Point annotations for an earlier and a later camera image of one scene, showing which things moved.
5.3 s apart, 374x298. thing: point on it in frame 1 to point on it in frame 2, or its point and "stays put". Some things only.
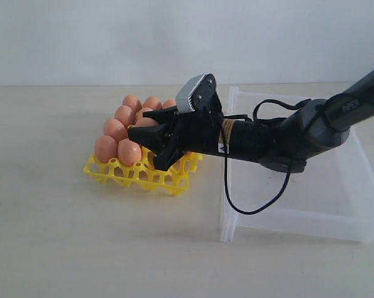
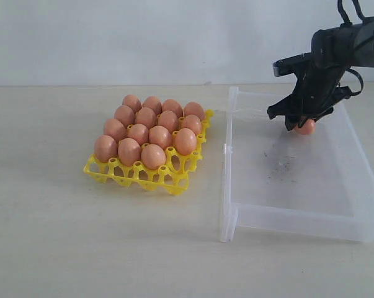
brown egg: (169, 103) stays put
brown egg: (151, 102) stays put
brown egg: (146, 122) to (153, 157)
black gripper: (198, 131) to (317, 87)
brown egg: (134, 103) stays put
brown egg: (129, 152) stays put
